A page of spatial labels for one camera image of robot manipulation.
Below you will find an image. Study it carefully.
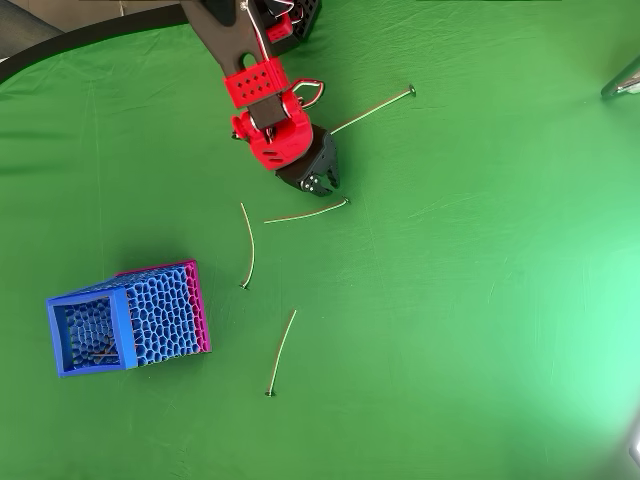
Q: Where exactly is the blue and magenta lattice basket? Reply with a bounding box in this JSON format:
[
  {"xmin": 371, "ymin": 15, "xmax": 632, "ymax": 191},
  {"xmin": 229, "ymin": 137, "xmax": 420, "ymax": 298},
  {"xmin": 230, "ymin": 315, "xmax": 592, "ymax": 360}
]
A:
[{"xmin": 45, "ymin": 258, "xmax": 213, "ymax": 379}]

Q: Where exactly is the green table cloth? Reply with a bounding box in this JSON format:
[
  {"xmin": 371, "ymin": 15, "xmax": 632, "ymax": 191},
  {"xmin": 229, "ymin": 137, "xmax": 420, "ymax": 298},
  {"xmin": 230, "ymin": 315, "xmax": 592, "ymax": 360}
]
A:
[{"xmin": 0, "ymin": 0, "xmax": 640, "ymax": 480}]

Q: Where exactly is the chrome metal stand pole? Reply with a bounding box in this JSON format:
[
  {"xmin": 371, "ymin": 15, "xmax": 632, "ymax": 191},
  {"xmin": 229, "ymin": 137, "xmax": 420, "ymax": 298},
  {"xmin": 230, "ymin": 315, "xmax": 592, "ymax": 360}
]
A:
[{"xmin": 599, "ymin": 54, "xmax": 640, "ymax": 100}]

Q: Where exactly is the red white servo cable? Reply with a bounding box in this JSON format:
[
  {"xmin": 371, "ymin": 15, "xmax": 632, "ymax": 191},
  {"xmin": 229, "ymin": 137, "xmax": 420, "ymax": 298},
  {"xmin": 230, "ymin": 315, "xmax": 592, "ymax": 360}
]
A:
[{"xmin": 288, "ymin": 78, "xmax": 327, "ymax": 109}]

